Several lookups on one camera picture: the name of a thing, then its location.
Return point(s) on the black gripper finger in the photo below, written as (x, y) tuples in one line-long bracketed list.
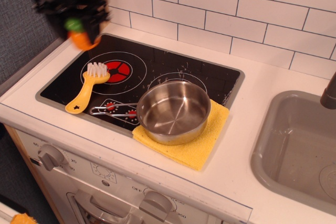
[(91, 27), (57, 22)]

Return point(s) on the orange bottle with green cap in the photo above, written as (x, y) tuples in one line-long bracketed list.
[(78, 35)]

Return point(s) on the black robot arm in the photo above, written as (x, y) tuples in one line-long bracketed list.
[(76, 19)]

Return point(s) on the yellow dish brush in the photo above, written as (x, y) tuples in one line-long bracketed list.
[(97, 73)]

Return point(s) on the black toy stovetop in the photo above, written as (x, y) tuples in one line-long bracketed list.
[(134, 68)]

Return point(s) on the stainless steel pot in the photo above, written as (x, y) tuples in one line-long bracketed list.
[(171, 113)]

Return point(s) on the grey left oven knob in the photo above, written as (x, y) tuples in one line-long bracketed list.
[(50, 157)]

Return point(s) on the grey oven knob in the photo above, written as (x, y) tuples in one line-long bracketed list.
[(50, 157), (156, 205)]

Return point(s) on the yellow cloth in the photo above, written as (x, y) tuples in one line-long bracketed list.
[(195, 153)]

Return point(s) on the grey right oven knob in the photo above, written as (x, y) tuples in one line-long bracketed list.
[(156, 205)]

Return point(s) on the orange object at corner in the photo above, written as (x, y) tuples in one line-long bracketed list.
[(23, 219)]

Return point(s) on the grey sink basin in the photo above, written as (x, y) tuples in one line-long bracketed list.
[(294, 155)]

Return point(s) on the grey faucet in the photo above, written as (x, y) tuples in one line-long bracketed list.
[(328, 98)]

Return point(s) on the oven door handle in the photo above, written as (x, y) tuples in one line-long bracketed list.
[(104, 211)]

